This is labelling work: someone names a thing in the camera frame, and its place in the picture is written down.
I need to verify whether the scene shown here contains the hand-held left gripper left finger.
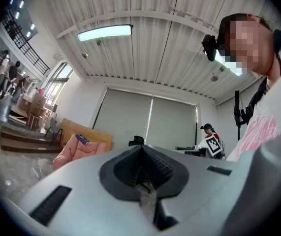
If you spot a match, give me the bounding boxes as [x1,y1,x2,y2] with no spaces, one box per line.
[19,145,157,236]

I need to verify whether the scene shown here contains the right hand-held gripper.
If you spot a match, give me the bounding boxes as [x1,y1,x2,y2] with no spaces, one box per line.
[194,135,223,158]

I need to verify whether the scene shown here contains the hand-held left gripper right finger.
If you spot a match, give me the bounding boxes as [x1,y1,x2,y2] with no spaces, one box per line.
[142,145,256,236]

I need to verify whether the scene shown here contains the pink sofa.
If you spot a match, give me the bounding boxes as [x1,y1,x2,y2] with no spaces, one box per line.
[53,133,107,171]

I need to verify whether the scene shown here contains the blue book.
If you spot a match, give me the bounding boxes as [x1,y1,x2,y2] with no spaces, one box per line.
[75,133,91,146]

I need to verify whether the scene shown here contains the black chest harness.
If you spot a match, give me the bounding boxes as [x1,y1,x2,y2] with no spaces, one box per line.
[233,28,281,142]

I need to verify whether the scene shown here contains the grey roller blind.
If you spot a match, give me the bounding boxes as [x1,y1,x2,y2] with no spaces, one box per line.
[146,96,198,151]
[93,88,154,145]

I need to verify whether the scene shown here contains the grey chair black legs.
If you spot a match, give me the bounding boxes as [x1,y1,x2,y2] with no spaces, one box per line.
[44,118,64,146]

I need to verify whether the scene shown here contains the wooden steps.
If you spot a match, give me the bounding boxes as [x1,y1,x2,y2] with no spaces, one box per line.
[0,125,64,154]

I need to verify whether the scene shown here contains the black office chair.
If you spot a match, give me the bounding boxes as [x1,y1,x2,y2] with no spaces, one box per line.
[128,135,145,147]

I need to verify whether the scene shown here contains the long ceiling light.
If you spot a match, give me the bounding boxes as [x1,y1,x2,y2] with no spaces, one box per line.
[214,50,245,77]
[77,24,134,42]

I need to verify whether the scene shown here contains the white printed t-shirt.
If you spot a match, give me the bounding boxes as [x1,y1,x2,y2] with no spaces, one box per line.
[226,25,281,162]

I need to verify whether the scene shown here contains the light wooden stool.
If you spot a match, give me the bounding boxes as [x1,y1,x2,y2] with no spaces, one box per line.
[27,113,48,130]

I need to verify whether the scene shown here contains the cardboard box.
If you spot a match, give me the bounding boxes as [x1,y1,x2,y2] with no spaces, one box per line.
[31,92,47,117]

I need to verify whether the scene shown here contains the person's head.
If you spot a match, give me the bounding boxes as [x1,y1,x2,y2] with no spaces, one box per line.
[218,13,281,83]

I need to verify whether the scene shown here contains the tall glass window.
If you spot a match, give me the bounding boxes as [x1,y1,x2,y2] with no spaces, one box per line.
[45,62,74,105]

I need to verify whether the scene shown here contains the black cap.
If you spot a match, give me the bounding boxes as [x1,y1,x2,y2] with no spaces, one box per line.
[218,13,249,51]

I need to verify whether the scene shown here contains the black balcony railing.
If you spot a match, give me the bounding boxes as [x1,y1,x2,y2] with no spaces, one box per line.
[1,7,51,75]

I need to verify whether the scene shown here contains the black head camera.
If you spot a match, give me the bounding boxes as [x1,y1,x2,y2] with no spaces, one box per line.
[201,34,219,62]

